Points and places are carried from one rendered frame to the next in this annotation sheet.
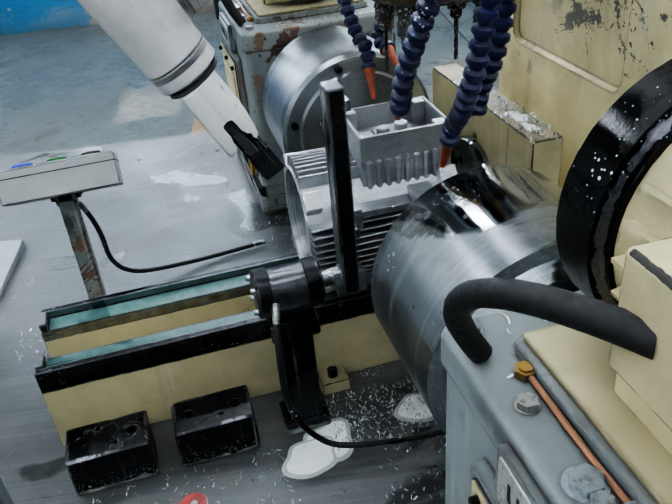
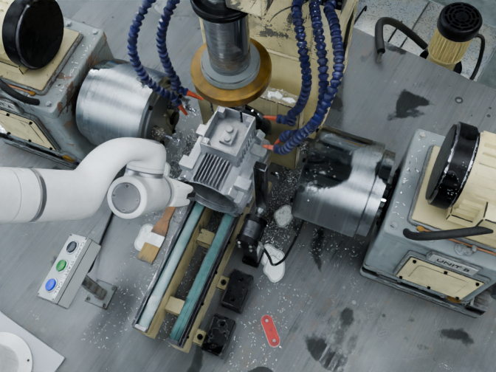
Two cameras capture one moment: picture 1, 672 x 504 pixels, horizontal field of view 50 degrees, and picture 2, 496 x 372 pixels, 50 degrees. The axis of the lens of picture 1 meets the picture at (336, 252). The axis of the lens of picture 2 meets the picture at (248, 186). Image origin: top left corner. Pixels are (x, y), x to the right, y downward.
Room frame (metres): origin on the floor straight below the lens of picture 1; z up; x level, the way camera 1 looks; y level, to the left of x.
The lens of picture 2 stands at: (0.41, 0.41, 2.30)
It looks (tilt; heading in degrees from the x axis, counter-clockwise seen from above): 66 degrees down; 310
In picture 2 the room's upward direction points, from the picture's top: 5 degrees counter-clockwise
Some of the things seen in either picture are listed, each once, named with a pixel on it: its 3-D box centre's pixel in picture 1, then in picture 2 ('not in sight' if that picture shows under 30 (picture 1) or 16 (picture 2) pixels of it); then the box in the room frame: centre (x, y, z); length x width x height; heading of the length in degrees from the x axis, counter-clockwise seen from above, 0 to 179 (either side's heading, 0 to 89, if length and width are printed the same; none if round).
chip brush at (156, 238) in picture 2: not in sight; (159, 230); (0.98, 0.16, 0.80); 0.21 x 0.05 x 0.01; 103
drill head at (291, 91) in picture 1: (334, 100); (116, 104); (1.23, -0.02, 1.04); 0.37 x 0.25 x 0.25; 13
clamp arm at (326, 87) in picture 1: (339, 194); (260, 190); (0.72, -0.01, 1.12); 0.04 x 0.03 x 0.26; 103
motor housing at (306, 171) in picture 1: (369, 210); (224, 166); (0.87, -0.05, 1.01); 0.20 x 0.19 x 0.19; 102
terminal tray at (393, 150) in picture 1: (394, 141); (228, 136); (0.88, -0.09, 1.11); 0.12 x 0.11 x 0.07; 102
